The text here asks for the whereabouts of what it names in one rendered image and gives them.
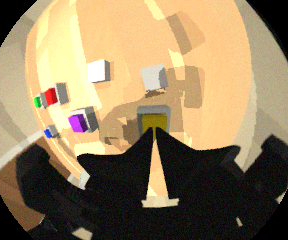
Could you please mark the purple button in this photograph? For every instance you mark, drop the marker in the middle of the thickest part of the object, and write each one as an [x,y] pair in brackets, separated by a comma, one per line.
[83,120]

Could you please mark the red button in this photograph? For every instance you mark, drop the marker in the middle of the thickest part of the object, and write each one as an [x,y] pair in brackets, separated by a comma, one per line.
[57,94]

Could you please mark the yellow button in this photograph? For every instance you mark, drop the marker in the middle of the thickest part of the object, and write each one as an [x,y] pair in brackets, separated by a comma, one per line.
[152,116]

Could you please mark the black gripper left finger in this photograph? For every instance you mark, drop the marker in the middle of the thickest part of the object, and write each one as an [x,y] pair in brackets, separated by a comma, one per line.
[133,166]

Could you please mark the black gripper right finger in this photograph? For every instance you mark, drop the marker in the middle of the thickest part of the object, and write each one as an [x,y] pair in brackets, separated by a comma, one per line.
[181,163]

